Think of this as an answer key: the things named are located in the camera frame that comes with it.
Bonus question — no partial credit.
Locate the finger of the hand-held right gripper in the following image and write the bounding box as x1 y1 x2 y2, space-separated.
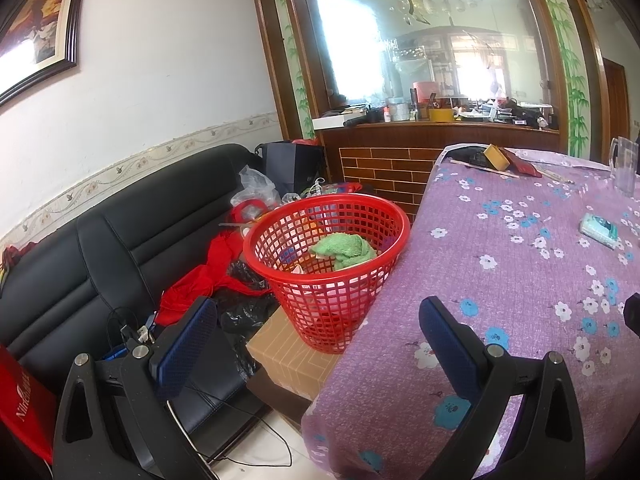
624 294 640 337

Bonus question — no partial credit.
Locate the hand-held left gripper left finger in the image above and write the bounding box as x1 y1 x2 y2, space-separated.
52 296 218 480

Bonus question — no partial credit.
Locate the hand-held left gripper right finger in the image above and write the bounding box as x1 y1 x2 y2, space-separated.
419 296 586 480

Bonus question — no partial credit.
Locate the red plastic basket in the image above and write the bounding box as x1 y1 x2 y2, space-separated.
243 194 412 355

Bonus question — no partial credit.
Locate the green towel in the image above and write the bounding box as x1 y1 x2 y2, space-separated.
308 232 378 272

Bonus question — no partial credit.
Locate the red cloth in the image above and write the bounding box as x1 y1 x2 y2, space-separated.
157 232 273 328

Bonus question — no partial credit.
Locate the black plastic bag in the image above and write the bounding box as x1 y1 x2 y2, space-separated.
215 260 281 381

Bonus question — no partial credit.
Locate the teal tissue pack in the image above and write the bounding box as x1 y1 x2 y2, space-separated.
579 212 619 250

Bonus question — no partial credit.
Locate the purple floral tablecloth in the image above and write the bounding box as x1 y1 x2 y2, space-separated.
301 145 640 480

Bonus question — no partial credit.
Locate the tan cardboard box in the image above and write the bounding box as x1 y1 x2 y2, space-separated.
246 305 351 403

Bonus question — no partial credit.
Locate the black leather sofa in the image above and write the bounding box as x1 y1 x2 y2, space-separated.
0 143 273 466

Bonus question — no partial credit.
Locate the clear glass mug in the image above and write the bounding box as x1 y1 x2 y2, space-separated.
607 136 640 197

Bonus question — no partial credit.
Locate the red paper bag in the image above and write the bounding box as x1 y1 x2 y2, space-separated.
0 344 58 466

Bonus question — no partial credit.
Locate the clear plastic bag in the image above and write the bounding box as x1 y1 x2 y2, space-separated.
231 166 281 208

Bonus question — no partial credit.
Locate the wooden stick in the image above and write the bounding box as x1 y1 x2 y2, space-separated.
450 159 521 179

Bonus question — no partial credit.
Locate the wooden glass partition cabinet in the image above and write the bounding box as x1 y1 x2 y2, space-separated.
247 0 603 226

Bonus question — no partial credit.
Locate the red pouch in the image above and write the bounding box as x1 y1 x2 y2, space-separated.
502 147 543 178

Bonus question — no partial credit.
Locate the dark flat packet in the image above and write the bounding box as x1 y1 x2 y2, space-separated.
440 144 488 168

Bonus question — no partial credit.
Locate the yellow tape roll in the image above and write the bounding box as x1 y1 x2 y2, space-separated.
482 144 511 171

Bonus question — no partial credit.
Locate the brown wooden door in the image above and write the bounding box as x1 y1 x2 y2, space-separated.
600 57 630 161

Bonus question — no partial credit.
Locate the black shopping bag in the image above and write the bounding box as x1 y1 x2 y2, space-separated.
255 141 326 196

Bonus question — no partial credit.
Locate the red box on ledge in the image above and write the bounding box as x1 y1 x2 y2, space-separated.
412 80 436 106

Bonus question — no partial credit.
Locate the large framed wall picture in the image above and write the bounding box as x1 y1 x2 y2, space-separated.
0 0 93 107

